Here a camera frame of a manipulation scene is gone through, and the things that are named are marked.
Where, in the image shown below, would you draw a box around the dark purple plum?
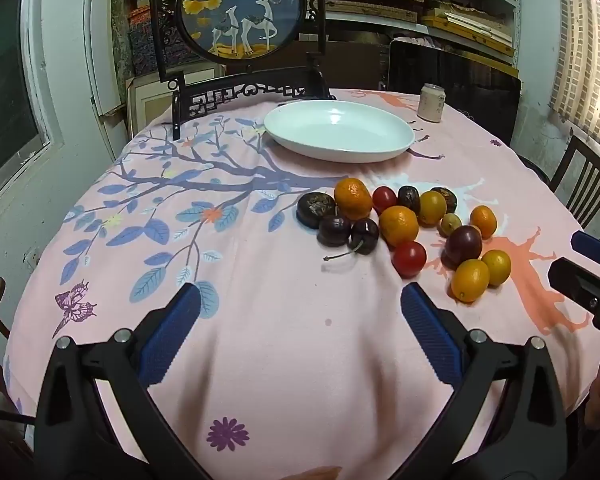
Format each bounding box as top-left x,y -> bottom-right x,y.
442,225 -> 483,267

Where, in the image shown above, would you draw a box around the pale drink can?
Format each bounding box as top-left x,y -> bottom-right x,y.
417,83 -> 447,123

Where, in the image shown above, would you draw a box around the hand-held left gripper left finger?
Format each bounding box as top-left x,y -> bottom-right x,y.
34,282 -> 203,480

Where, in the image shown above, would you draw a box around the white oval plate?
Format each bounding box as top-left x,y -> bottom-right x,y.
263,100 -> 415,163

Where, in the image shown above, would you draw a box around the white leaning boards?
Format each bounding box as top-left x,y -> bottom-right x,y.
82,0 -> 131,161

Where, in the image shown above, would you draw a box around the yellow-green cherry tomato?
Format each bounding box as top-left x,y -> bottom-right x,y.
418,190 -> 448,226

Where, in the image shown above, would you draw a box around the round deer art screen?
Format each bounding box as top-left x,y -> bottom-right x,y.
147,0 -> 337,141

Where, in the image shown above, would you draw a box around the pink printed tablecloth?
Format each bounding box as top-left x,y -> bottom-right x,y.
2,89 -> 600,480

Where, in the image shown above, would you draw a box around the small green fruit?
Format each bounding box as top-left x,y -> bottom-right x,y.
439,213 -> 463,237

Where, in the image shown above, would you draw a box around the white framed window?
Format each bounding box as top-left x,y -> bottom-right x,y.
0,0 -> 63,211

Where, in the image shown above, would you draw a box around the dark red cherry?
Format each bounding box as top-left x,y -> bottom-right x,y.
324,217 -> 381,262
317,215 -> 353,247

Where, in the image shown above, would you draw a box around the orange mandarin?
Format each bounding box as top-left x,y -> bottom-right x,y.
334,178 -> 373,221
378,205 -> 420,249

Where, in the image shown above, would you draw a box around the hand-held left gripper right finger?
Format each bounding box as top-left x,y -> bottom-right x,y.
400,282 -> 568,480

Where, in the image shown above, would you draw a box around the chocolate donut front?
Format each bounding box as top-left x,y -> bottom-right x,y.
430,187 -> 458,213

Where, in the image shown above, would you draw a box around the pale framed picture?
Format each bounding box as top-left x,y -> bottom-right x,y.
127,80 -> 178,138

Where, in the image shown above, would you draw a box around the green kiwi fruit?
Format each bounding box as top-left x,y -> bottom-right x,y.
481,249 -> 512,287

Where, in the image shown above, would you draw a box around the red cherry tomato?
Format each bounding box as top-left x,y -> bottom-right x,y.
391,240 -> 428,279
372,186 -> 398,215

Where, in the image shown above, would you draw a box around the chocolate donut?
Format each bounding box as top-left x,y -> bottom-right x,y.
296,191 -> 337,228
430,187 -> 458,213
397,185 -> 422,215

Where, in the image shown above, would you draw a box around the dark slatted chair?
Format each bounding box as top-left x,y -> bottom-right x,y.
547,135 -> 600,243

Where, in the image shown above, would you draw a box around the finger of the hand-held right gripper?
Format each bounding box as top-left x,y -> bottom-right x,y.
570,230 -> 600,262
547,257 -> 600,332

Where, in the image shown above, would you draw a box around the shelf of flat boxes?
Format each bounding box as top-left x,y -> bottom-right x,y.
325,0 -> 523,66

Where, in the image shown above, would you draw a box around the orange kumquat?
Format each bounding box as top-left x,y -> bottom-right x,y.
469,205 -> 498,240
450,258 -> 491,304

